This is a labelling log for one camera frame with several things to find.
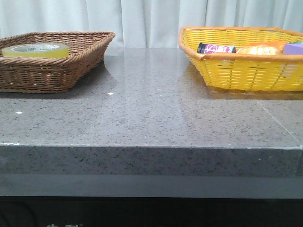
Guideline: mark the yellow tape roll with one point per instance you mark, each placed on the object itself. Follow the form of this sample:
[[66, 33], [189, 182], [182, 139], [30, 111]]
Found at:
[[43, 50]]

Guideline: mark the black pink labelled bottle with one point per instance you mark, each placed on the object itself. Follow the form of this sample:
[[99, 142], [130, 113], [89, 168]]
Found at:
[[212, 48]]

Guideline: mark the yellow wicker basket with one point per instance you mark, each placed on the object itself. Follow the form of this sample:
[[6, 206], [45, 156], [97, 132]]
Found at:
[[242, 71]]

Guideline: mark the white curtain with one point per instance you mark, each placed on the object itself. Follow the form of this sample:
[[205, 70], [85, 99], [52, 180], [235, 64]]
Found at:
[[145, 23]]

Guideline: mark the brown wicker basket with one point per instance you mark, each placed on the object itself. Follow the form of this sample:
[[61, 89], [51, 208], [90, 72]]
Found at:
[[56, 75]]

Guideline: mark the toy croissant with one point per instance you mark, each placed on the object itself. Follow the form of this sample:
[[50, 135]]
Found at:
[[259, 50]]

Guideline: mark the purple foam cube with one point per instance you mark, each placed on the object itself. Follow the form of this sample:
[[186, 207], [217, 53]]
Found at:
[[293, 49]]

